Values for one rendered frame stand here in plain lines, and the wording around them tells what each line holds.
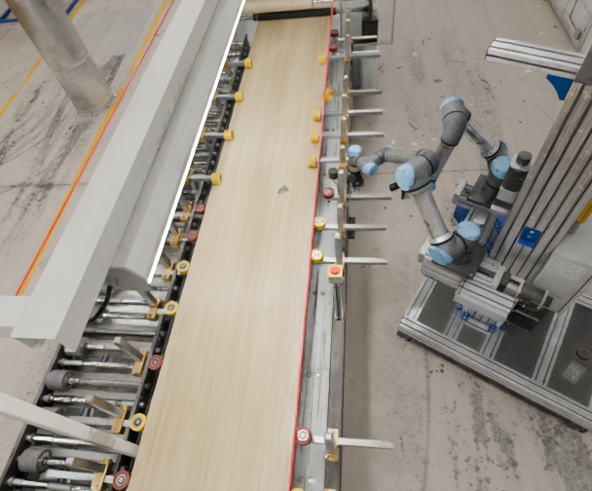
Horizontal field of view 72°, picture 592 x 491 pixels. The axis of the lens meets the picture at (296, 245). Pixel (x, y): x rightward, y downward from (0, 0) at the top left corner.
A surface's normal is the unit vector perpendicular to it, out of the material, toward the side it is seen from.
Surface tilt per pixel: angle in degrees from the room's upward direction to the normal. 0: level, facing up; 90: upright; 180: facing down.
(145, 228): 61
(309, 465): 0
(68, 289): 0
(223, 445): 0
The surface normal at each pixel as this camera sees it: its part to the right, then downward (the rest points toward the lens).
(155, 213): 0.80, -0.27
